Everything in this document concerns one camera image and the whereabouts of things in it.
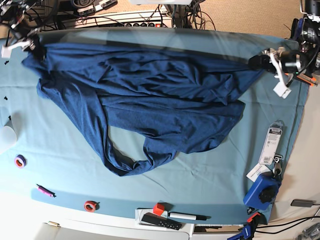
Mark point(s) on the orange black clamp lower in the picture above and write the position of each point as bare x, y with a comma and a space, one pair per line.
312, 81

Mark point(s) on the silver carabiner keys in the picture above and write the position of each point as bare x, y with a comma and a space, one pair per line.
277, 168

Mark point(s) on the white paper tag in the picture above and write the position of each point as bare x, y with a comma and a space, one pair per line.
257, 170

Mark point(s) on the grey packaged tool card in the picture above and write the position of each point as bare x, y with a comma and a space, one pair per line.
271, 143

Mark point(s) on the purple tape roll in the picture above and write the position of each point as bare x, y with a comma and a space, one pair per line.
20, 161

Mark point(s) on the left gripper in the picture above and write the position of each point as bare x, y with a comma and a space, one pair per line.
291, 62

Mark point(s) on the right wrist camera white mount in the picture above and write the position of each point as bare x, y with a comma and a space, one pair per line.
18, 41

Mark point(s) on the black remote control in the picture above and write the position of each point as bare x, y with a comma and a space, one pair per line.
159, 221

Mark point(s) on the orange clamp bottom edge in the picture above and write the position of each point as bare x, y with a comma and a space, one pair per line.
250, 219

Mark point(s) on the white black marker pen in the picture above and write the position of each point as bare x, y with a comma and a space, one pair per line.
185, 216

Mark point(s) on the white power strip red switch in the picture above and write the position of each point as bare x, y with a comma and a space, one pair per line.
143, 24

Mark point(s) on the pink marker pen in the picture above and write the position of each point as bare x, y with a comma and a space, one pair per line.
45, 191

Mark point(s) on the blue clamp bottom edge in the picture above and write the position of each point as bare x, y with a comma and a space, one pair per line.
247, 233

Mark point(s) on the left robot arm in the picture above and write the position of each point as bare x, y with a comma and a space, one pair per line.
306, 31

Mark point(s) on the grey phone on table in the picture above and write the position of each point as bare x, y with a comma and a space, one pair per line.
302, 203

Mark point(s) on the blue t-shirt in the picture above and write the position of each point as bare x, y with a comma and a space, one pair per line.
138, 107

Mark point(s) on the red cube block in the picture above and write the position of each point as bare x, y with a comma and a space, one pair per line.
158, 209

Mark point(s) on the red tape roll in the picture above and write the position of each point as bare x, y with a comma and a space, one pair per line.
91, 206

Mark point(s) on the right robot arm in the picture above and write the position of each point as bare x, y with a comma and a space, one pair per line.
13, 14

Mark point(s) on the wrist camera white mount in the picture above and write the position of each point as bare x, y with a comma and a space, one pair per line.
18, 41
281, 82

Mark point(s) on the teal table cloth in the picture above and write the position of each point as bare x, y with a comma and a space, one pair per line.
211, 183

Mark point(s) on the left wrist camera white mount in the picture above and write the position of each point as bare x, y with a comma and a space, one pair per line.
281, 82

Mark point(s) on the blue box black knob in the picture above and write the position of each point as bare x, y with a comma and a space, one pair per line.
263, 192

